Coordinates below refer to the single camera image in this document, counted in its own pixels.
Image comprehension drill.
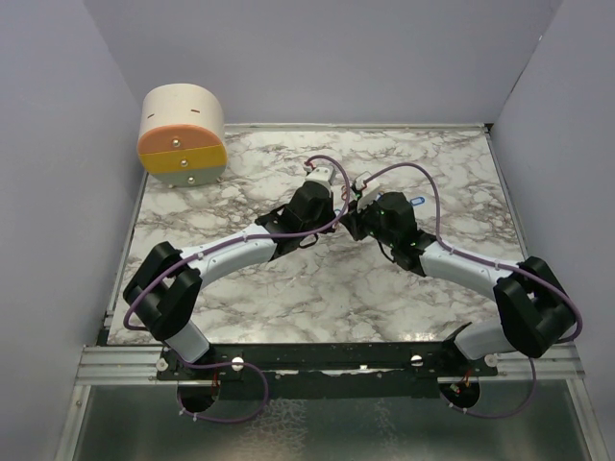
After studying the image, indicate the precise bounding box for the blue key tag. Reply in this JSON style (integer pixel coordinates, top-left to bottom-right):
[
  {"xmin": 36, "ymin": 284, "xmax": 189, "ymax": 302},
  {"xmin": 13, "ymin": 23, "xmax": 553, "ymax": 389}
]
[{"xmin": 409, "ymin": 196, "xmax": 426, "ymax": 206}]

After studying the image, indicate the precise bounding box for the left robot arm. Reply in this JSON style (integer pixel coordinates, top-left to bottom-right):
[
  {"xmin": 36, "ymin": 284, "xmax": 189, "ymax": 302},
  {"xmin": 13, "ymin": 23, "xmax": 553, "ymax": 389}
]
[{"xmin": 123, "ymin": 179, "xmax": 336, "ymax": 379}]

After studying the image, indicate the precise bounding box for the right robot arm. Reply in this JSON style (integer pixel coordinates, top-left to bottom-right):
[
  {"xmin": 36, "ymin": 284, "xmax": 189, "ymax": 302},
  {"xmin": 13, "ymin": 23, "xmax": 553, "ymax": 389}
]
[{"xmin": 341, "ymin": 192, "xmax": 578, "ymax": 376}]

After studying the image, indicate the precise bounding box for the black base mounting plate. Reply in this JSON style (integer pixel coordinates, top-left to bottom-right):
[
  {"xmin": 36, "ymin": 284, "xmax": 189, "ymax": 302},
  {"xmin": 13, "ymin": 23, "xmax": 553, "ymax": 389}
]
[{"xmin": 157, "ymin": 342, "xmax": 497, "ymax": 400}]

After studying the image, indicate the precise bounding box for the round three-drawer storage box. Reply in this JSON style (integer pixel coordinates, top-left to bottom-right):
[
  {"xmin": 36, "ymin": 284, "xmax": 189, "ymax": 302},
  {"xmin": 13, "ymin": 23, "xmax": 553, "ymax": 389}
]
[{"xmin": 136, "ymin": 84, "xmax": 228, "ymax": 187}]

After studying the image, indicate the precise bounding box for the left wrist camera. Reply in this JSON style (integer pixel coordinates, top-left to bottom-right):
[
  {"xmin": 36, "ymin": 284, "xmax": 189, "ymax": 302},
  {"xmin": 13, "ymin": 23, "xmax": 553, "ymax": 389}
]
[{"xmin": 305, "ymin": 166, "xmax": 336, "ymax": 190}]

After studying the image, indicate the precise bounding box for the aluminium rail frame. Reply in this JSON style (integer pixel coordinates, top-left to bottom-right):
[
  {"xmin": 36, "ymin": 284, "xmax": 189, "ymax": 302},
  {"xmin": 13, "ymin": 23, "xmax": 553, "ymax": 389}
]
[{"xmin": 76, "ymin": 344, "xmax": 586, "ymax": 386}]

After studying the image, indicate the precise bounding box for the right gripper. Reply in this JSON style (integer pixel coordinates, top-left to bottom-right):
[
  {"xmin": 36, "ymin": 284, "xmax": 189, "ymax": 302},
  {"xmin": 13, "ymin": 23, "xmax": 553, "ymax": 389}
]
[{"xmin": 338, "ymin": 193, "xmax": 397, "ymax": 249}]

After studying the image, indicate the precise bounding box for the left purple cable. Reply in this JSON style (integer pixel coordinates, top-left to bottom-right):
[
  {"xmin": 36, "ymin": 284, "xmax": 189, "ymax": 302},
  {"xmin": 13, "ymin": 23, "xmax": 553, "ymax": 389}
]
[{"xmin": 123, "ymin": 155, "xmax": 350, "ymax": 424}]

